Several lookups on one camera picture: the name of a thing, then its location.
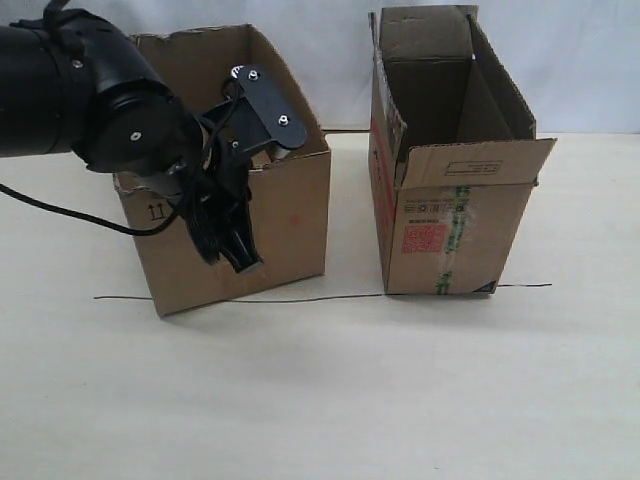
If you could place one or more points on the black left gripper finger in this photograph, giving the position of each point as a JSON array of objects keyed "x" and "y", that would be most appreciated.
[{"x": 237, "y": 242}]

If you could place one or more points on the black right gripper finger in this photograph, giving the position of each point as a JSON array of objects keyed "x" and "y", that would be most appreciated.
[{"x": 201, "y": 227}]

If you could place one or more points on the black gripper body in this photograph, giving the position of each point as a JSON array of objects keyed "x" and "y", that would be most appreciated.
[{"x": 254, "y": 117}]

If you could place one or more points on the torn cardboard box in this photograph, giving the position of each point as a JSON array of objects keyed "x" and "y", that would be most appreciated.
[{"x": 289, "y": 208}]

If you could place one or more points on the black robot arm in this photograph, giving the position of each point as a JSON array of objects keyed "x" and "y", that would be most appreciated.
[{"x": 71, "y": 81}]

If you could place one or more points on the tall cardboard box with tape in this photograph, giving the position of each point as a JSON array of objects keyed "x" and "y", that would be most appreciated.
[{"x": 453, "y": 152}]

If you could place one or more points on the thin black line marker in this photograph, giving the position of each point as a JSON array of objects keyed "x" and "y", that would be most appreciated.
[{"x": 314, "y": 299}]

